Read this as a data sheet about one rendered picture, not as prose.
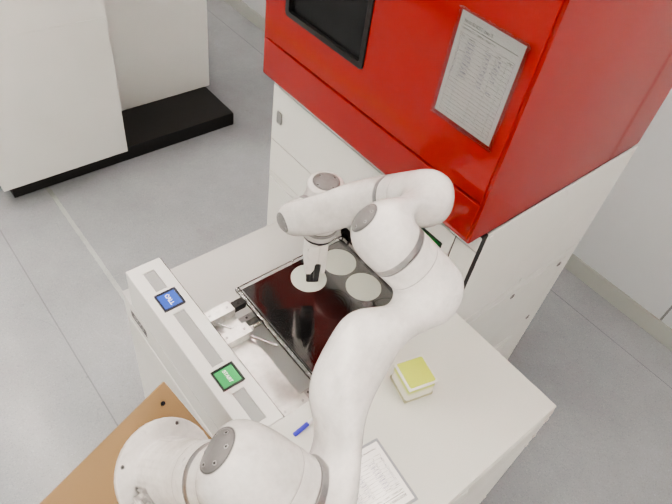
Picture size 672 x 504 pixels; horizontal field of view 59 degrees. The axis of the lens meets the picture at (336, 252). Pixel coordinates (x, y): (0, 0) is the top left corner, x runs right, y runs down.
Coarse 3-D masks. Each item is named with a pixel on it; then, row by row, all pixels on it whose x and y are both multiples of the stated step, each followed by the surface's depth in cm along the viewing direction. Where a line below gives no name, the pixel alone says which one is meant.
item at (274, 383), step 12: (228, 324) 153; (240, 348) 148; (252, 348) 149; (252, 360) 146; (264, 360) 147; (252, 372) 144; (264, 372) 144; (276, 372) 145; (264, 384) 142; (276, 384) 143; (288, 384) 143; (276, 396) 141; (288, 396) 141
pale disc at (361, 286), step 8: (352, 280) 165; (360, 280) 166; (368, 280) 166; (376, 280) 166; (352, 288) 163; (360, 288) 164; (368, 288) 164; (376, 288) 164; (352, 296) 161; (360, 296) 162; (368, 296) 162; (376, 296) 163
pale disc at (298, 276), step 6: (294, 270) 165; (300, 270) 165; (294, 276) 164; (300, 276) 164; (324, 276) 165; (294, 282) 162; (300, 282) 163; (306, 282) 163; (312, 282) 163; (318, 282) 163; (324, 282) 164; (300, 288) 161; (306, 288) 161; (312, 288) 162; (318, 288) 162
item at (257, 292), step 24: (360, 264) 170; (264, 288) 160; (288, 288) 161; (336, 288) 163; (384, 288) 165; (264, 312) 154; (288, 312) 155; (312, 312) 156; (336, 312) 157; (288, 336) 150; (312, 336) 151; (312, 360) 146
